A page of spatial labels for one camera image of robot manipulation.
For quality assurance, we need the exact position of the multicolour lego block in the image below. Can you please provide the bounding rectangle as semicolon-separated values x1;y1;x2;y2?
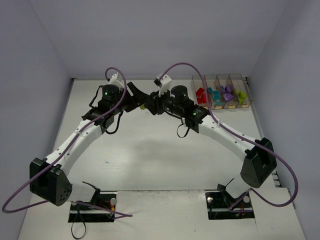
195;87;208;105

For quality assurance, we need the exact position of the teal square lego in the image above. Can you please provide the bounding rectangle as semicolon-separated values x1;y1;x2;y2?
214;100;222;107

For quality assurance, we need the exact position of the purple lego brick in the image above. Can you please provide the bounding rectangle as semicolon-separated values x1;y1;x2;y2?
223;93;234;103

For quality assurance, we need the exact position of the purple oval paw lego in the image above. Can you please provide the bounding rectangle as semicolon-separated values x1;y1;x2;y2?
224;84;233;94

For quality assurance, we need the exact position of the small lime green lego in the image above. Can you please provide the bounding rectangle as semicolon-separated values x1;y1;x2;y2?
237;91;247;104

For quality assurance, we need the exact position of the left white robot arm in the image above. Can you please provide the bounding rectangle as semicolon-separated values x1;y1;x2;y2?
29;82;150;206

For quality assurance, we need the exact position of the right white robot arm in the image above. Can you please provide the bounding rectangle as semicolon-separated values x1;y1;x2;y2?
144;85;277;199

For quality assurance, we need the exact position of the clear bin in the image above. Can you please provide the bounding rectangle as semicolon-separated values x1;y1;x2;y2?
229;73;253;108
204;74;225;110
191;75;211;110
217;74;239;109

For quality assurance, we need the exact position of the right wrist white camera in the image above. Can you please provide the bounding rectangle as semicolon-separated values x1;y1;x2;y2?
154;74;172;97

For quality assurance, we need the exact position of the wrist white camera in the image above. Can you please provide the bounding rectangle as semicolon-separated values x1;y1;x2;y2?
154;74;172;97
108;72;125;90

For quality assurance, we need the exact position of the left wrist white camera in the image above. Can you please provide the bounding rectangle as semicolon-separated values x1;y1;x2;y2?
108;72;125;90

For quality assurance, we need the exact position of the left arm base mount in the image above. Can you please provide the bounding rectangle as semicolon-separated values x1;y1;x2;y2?
68;190;118;223

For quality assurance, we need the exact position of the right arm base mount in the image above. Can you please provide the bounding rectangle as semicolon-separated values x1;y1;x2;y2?
205;190;255;221

